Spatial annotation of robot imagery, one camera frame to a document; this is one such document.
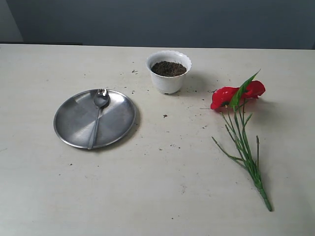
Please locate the stainless steel spork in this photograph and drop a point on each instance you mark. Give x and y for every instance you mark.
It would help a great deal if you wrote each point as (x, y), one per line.
(100, 99)

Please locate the red artificial flower with stems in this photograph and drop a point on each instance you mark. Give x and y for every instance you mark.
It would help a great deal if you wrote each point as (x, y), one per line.
(234, 101)

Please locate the white scalloped flower pot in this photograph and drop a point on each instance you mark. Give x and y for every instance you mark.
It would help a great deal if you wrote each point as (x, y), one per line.
(168, 84)

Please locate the dark brown potting soil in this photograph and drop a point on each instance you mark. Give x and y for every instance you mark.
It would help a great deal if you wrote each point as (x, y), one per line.
(168, 69)

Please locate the round stainless steel plate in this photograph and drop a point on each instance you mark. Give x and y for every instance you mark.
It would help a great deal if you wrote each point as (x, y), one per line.
(74, 121)

